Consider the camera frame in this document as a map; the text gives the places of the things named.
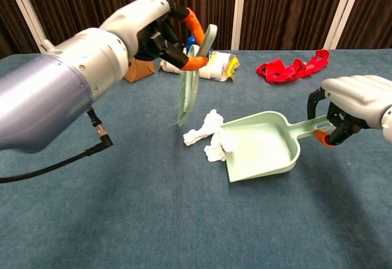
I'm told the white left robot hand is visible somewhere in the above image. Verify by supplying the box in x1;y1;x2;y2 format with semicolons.
100;0;209;70

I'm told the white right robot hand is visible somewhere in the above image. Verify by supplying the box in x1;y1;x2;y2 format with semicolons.
307;75;392;148

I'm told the mint green hand broom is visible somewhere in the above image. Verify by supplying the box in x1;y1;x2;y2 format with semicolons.
167;23;219;128

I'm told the mint green dustpan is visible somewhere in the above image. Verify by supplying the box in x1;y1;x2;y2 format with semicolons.
217;111;336;183

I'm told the white paper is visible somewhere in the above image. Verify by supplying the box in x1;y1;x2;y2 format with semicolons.
183;108;239;163

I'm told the brown paper gift box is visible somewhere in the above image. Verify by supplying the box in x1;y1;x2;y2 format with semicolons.
123;56;156;83

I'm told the white tissue pack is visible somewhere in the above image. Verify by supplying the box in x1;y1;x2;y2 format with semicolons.
157;48;241;83

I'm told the red strap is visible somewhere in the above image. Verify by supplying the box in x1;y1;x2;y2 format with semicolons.
255;48;331;84

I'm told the white screen frame post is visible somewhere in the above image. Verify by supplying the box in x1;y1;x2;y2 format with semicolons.
230;0;247;51
2;0;53;54
323;0;367;50

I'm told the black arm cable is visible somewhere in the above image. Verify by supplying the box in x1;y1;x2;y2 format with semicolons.
0;105;114;184

